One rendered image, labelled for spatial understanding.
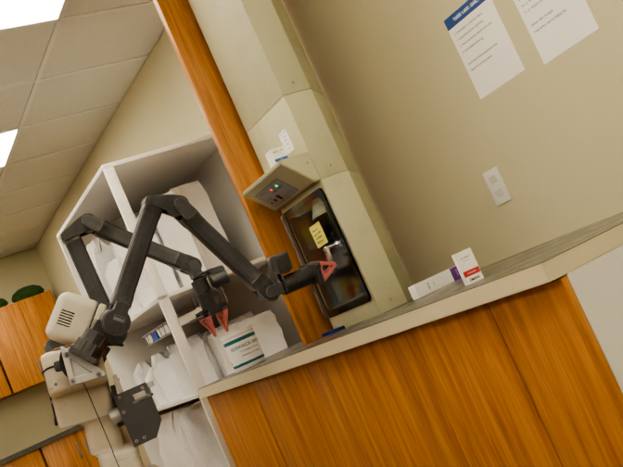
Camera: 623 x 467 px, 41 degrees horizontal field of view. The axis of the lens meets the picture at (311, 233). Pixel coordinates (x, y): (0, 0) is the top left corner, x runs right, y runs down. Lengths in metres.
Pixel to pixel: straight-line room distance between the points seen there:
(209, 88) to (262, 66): 0.34
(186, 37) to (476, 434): 1.80
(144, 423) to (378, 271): 0.86
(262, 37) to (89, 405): 1.28
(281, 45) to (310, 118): 0.26
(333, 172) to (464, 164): 0.44
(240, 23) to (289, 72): 0.24
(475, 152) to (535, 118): 0.29
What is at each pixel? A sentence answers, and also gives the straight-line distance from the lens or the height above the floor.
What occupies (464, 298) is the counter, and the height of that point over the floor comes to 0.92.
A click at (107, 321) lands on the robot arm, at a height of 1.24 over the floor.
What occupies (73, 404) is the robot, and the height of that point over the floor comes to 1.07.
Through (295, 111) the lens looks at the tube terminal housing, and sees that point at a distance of 2.73.
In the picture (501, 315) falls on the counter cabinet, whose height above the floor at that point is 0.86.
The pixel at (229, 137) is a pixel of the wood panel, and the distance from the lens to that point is 3.03.
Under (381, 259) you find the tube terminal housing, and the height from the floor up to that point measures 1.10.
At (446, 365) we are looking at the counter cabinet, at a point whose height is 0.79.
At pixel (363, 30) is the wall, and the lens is 3.04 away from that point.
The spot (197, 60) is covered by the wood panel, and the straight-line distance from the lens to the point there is 3.12.
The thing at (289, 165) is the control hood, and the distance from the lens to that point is 2.65.
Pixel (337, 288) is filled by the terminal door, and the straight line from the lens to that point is 2.78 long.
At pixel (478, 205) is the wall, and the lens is 2.80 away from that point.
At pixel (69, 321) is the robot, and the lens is 2.58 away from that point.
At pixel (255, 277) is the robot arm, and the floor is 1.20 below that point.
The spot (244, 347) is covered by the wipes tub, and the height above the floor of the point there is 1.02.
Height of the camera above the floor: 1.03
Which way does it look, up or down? 5 degrees up
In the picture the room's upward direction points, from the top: 24 degrees counter-clockwise
